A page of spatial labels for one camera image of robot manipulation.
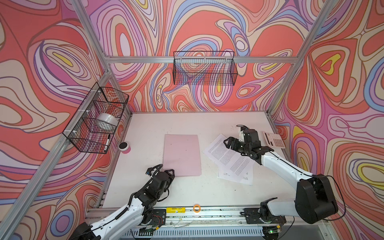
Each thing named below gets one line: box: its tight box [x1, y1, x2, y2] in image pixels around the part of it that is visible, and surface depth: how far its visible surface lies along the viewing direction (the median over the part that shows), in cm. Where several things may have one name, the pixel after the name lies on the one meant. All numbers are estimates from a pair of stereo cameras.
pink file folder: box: [162, 134, 202, 177], surface depth 98 cm
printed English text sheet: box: [202, 133, 256, 177], surface depth 95 cm
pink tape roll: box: [118, 141, 132, 154], surface depth 96 cm
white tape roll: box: [96, 112, 119, 127], surface depth 75 cm
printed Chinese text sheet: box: [217, 161, 255, 186], surface depth 89 cm
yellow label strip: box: [166, 207, 186, 213], surface depth 76 cm
